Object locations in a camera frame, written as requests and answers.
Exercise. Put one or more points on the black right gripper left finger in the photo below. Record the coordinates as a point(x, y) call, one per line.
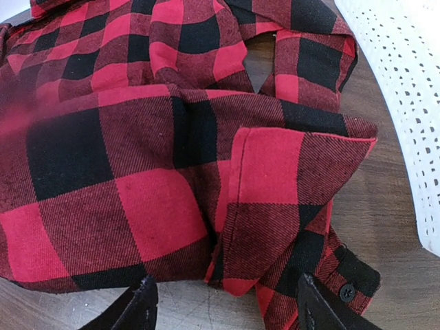
point(135, 309)

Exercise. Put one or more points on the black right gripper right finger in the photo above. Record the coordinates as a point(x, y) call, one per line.
point(319, 308)

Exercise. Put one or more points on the red black plaid shirt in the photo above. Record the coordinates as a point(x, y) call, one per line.
point(184, 140)

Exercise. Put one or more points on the white plastic basket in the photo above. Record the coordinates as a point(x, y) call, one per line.
point(400, 40)

